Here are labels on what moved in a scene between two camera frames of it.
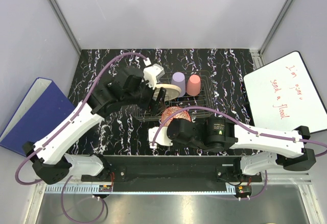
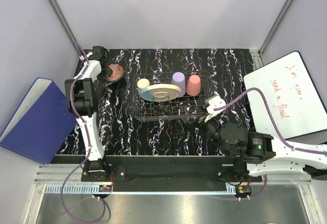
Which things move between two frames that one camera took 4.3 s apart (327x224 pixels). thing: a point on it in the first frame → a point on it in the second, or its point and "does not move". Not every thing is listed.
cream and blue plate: (172, 91) does not move
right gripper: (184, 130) → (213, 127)
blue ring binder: (44, 109) does not move
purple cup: (178, 80) does not move
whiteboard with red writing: (283, 95) does not move
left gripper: (147, 105) → (108, 73)
